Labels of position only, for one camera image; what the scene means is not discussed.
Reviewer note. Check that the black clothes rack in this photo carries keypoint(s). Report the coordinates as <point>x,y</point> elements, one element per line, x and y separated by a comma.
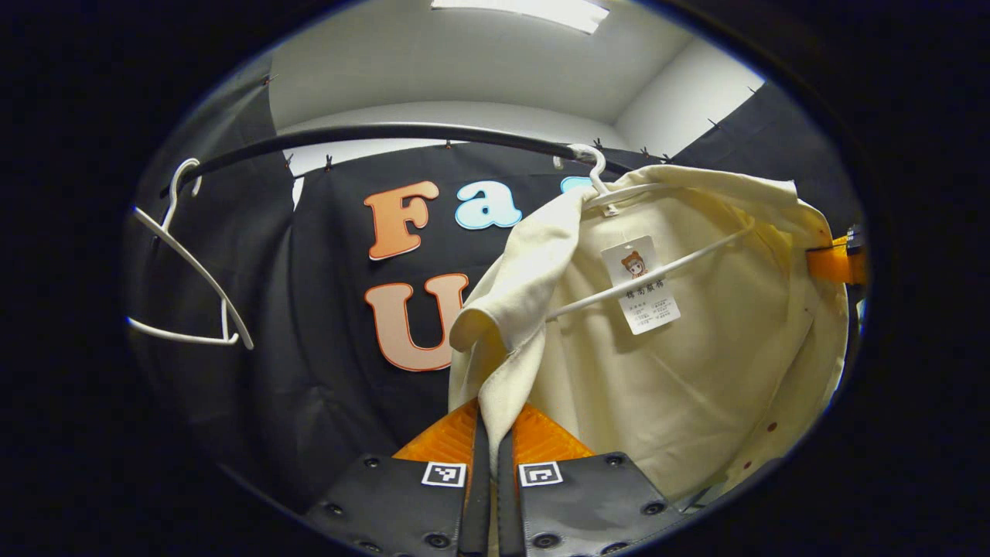
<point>387,130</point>

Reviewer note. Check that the white hanger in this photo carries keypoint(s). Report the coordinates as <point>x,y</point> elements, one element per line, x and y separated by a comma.
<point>193,265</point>
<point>715,247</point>

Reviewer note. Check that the cream jacket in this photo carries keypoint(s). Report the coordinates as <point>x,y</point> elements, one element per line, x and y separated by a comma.
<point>696,387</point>

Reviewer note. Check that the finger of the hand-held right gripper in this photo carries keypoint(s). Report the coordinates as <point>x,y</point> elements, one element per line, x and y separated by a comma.
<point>831,263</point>

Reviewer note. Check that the black backdrop cloth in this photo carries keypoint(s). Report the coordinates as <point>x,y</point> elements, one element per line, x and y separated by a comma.
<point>325,387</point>

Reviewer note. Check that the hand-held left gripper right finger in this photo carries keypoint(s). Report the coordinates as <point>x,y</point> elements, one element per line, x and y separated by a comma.
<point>508,510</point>

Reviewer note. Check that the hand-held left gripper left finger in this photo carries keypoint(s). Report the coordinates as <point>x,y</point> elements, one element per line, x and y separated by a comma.
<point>476,503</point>

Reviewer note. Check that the ceiling light panel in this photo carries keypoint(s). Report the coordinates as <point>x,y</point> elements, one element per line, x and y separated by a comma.
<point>526,9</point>

